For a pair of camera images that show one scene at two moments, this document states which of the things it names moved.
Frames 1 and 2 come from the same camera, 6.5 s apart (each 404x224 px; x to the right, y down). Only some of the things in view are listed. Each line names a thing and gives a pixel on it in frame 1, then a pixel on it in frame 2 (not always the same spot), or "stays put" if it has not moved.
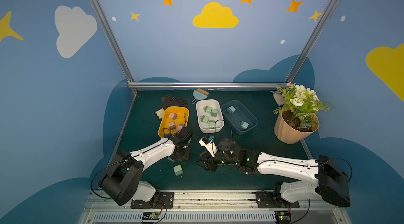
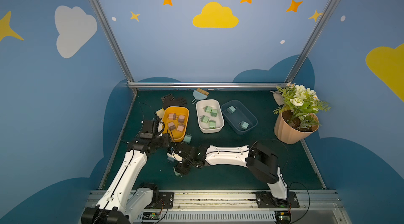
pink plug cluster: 172,125 stays put
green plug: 204,119 stays put
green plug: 208,109 stays put
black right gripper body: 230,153 to 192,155
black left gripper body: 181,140 to 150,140
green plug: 178,170 stays put
